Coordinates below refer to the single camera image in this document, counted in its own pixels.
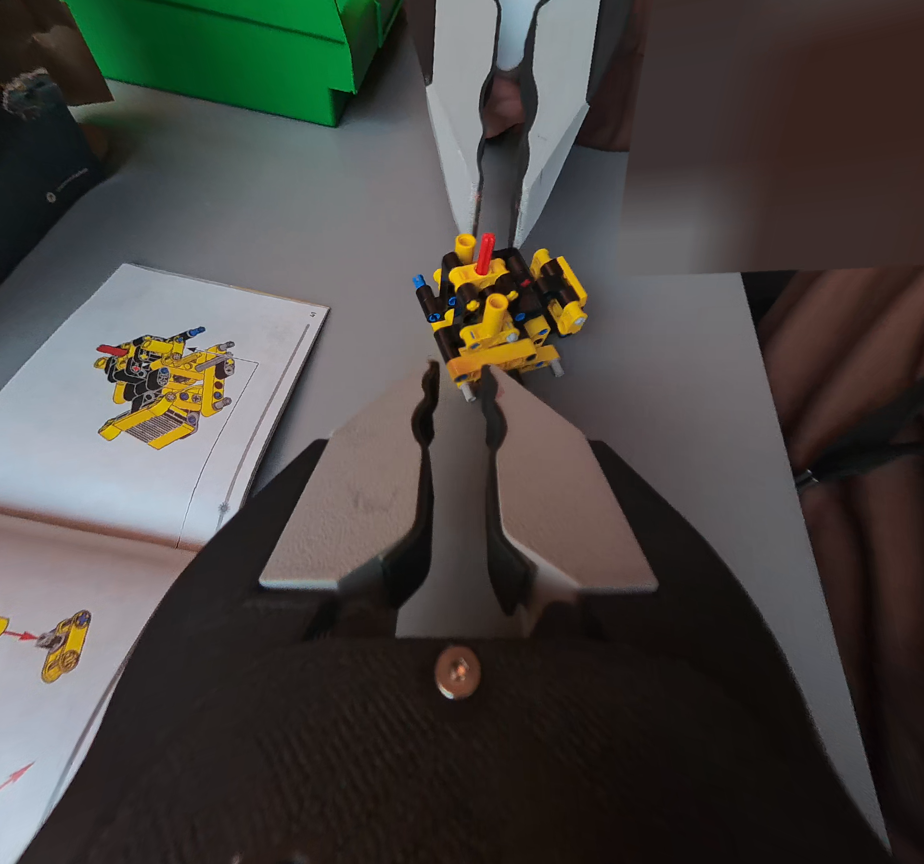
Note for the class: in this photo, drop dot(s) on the person's brown clothing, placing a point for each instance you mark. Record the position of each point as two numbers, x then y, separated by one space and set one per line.
866 589

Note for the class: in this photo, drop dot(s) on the person's right hand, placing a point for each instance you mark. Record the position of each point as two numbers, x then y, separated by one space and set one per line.
505 106

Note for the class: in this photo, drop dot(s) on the yellow lego tube connector piece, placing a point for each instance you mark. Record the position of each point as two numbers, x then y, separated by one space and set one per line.
465 247

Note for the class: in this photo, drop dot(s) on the lego instruction booklet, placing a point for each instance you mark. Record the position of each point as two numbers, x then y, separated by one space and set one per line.
58 445

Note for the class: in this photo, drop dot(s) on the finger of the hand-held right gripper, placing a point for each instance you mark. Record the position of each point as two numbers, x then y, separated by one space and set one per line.
458 70
567 70

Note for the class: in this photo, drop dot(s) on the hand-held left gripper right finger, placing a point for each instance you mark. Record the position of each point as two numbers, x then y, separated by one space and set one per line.
556 503

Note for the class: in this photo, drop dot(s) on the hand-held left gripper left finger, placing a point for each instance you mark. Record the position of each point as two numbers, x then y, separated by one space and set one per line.
354 503

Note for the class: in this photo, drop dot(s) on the yellow black lego model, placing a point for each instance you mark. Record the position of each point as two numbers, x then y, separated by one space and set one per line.
498 355

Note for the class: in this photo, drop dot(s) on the green storage box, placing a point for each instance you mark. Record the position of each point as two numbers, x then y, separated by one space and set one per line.
180 26

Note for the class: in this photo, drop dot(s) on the black lego set box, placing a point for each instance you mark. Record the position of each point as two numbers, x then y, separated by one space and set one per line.
36 178

